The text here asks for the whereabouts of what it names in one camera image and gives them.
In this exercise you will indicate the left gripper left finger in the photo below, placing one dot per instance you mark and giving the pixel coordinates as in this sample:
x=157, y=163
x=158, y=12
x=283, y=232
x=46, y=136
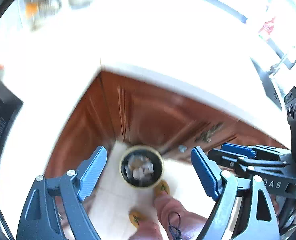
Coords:
x=40, y=217

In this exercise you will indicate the chrome sink faucet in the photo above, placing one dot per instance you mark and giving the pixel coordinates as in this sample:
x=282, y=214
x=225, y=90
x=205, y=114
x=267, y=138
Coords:
x=281, y=65

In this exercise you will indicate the round yellow rimmed trash bin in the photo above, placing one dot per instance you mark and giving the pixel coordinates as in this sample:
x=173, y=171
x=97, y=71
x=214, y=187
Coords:
x=141, y=167

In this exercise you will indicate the light blue cabinet knob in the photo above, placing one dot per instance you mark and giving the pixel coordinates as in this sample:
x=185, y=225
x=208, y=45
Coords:
x=182, y=148

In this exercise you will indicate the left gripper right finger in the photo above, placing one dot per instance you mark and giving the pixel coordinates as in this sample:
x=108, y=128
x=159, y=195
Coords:
x=257, y=218

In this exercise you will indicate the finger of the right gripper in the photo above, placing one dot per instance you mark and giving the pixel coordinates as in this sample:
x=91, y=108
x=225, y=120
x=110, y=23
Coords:
x=238, y=149
x=228, y=159

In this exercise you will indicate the yellow slipper right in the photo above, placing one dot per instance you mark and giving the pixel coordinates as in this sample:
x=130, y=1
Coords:
x=161, y=188

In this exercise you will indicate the red spray cleaner bottle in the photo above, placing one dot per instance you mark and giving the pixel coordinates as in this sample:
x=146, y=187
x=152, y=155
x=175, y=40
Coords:
x=267, y=28

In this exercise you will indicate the brown wooden cabinet door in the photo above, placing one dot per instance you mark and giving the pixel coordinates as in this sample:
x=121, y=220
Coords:
x=118, y=108

